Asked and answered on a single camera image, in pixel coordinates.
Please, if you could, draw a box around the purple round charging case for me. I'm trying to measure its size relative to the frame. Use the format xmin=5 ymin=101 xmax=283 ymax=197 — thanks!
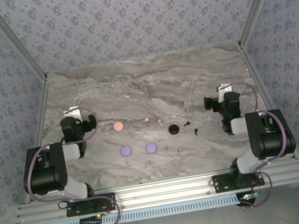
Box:
xmin=120 ymin=144 xmax=135 ymax=158
xmin=144 ymin=141 xmax=160 ymax=156

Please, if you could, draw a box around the black round charging case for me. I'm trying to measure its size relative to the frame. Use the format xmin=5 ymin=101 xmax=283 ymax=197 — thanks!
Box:
xmin=168 ymin=124 xmax=182 ymax=136

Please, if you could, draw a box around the pink round charging case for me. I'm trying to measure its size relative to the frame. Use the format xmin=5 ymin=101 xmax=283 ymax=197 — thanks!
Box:
xmin=112 ymin=121 xmax=125 ymax=133

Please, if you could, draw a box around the small black controller board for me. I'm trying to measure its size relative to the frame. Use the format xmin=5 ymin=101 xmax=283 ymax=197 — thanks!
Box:
xmin=79 ymin=214 xmax=105 ymax=224
xmin=237 ymin=190 xmax=260 ymax=203

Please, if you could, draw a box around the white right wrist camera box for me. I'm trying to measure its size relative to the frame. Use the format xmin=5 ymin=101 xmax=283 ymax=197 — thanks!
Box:
xmin=216 ymin=82 xmax=234 ymax=99

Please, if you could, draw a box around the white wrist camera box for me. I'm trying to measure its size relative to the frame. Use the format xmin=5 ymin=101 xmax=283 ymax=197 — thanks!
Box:
xmin=62 ymin=106 xmax=83 ymax=123
xmin=216 ymin=82 xmax=234 ymax=99

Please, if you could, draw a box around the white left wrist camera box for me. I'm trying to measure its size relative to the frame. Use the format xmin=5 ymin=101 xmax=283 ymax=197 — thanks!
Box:
xmin=62 ymin=106 xmax=83 ymax=123

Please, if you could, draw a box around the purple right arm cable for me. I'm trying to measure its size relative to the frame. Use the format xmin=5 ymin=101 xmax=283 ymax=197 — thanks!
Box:
xmin=220 ymin=76 xmax=294 ymax=181

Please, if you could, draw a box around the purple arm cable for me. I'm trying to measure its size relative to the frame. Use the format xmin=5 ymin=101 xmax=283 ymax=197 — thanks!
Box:
xmin=220 ymin=76 xmax=294 ymax=181
xmin=15 ymin=104 xmax=111 ymax=208

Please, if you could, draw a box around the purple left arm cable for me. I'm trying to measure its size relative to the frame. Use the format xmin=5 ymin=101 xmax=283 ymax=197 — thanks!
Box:
xmin=15 ymin=104 xmax=111 ymax=208

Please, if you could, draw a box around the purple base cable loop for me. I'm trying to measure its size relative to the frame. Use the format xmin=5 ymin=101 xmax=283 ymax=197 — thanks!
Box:
xmin=79 ymin=193 xmax=123 ymax=224
xmin=235 ymin=169 xmax=276 ymax=211

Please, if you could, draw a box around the aluminium frame post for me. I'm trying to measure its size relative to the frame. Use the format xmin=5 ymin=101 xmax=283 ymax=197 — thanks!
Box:
xmin=0 ymin=0 xmax=48 ymax=88
xmin=231 ymin=0 xmax=295 ymax=47

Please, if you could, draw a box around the aluminium mounting rail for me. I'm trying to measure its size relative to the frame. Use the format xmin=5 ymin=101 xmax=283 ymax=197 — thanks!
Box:
xmin=12 ymin=158 xmax=299 ymax=224

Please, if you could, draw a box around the slotted grey cable duct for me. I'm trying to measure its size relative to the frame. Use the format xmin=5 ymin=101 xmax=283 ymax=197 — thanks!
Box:
xmin=47 ymin=193 xmax=246 ymax=224

